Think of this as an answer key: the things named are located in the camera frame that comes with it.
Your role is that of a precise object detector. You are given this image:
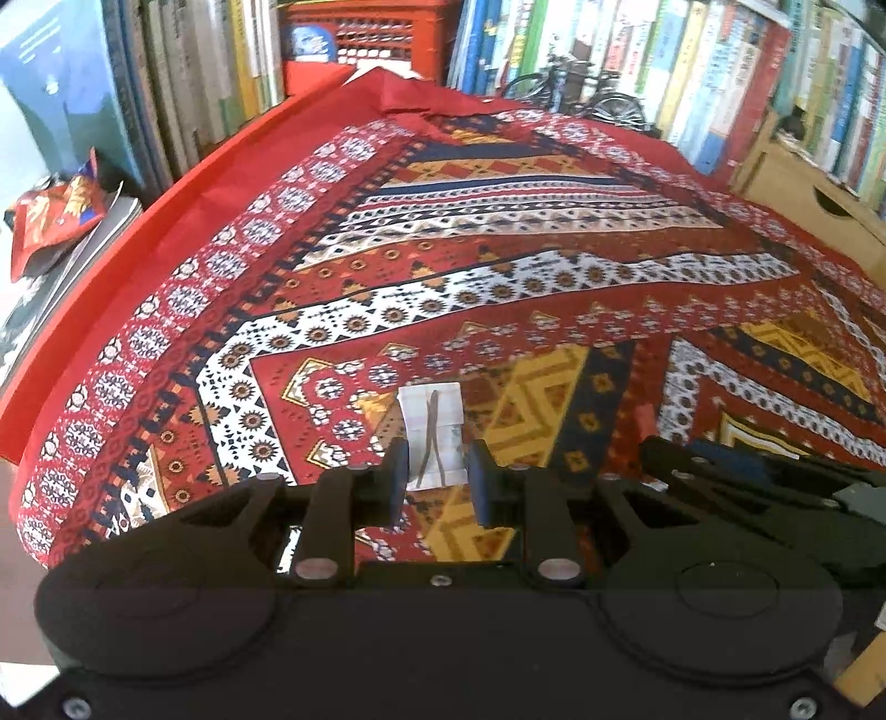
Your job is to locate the small white paper slip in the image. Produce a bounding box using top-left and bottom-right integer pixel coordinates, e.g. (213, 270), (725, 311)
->
(396, 383), (467, 492)

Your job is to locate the red patterned tablecloth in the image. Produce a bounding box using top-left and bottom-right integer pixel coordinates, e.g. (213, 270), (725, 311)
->
(2, 70), (884, 565)

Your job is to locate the wooden drawer shelf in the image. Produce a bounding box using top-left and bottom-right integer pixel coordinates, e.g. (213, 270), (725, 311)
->
(730, 111), (884, 286)

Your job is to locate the red snack bag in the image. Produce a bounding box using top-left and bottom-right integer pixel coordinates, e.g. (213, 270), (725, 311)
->
(3, 147), (107, 282)

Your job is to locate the miniature black bicycle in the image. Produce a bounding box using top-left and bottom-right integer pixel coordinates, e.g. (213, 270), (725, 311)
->
(498, 55), (658, 136)

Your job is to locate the red plastic crate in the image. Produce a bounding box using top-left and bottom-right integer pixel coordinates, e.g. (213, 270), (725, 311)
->
(279, 0), (462, 84)

